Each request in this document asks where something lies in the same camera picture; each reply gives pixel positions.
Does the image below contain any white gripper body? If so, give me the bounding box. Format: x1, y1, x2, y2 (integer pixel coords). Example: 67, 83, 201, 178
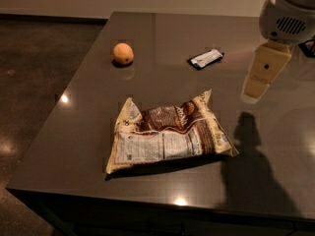
259, 0, 315, 44

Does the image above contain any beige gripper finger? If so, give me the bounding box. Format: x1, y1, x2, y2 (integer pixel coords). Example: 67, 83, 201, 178
240, 40, 292, 104

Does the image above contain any brown chip bag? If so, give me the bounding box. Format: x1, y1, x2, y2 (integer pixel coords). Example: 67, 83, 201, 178
105, 90, 238, 174

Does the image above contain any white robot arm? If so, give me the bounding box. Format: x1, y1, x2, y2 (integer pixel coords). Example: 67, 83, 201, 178
240, 0, 315, 104

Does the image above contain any rxbar blueberry bar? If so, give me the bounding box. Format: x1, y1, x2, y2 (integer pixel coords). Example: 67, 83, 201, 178
187, 49, 224, 70

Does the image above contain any black object at table edge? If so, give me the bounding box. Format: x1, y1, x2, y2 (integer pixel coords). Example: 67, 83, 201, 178
299, 38, 315, 58

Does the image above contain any orange fruit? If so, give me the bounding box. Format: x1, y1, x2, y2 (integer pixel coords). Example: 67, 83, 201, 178
112, 43, 134, 65

